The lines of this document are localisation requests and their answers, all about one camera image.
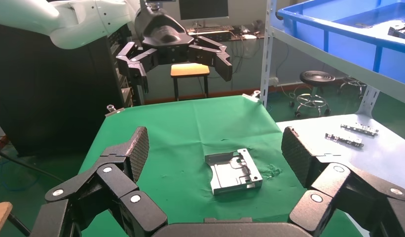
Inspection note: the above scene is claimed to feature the black floor cable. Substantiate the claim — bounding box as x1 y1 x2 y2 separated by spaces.
0 148 64 184

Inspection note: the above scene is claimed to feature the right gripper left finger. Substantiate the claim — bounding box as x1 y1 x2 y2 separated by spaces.
29 126 168 237

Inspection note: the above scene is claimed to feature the silver binder clip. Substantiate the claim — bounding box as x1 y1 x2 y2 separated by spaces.
104 103 126 118
242 90 262 104

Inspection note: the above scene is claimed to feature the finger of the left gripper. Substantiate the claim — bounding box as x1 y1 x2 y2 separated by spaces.
115 41 159 94
188 36 234 82

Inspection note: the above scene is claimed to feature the chrome stool base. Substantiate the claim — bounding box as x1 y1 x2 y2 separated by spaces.
337 76 368 99

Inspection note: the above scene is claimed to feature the sheet metal bracket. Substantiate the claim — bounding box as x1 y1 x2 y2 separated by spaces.
387 23 405 42
204 148 264 196

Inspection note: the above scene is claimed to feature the wooden stool with black legs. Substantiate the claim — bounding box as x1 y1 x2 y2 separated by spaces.
170 63 212 102

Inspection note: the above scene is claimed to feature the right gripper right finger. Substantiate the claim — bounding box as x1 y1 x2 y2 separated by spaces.
281 126 405 237

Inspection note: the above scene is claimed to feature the black robot torso column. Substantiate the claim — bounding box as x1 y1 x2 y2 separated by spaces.
0 22 135 158

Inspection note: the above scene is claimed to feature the black stool with chrome base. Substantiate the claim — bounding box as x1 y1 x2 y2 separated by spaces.
288 70 336 119

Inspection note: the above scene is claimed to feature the small notched metal rail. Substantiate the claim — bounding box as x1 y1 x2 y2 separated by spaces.
339 122 380 137
324 132 365 149

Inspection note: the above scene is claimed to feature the black computer monitor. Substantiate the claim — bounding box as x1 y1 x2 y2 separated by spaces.
178 0 230 21

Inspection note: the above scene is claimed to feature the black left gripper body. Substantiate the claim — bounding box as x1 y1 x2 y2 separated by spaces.
134 6 195 65

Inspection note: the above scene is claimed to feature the blue plastic bin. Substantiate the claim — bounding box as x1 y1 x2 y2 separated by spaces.
275 0 405 87

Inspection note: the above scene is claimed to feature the green cloth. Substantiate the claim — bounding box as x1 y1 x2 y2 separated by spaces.
76 94 364 237

